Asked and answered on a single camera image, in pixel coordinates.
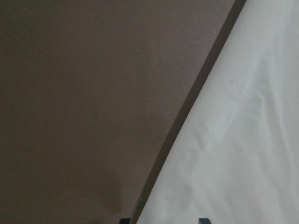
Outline cream long-sleeve cat shirt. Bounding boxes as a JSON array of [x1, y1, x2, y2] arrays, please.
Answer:
[[138, 0, 299, 224]]

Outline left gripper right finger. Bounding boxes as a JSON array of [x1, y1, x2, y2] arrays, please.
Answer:
[[199, 218, 211, 224]]

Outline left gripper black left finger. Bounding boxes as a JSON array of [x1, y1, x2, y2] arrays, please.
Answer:
[[119, 218, 131, 224]]

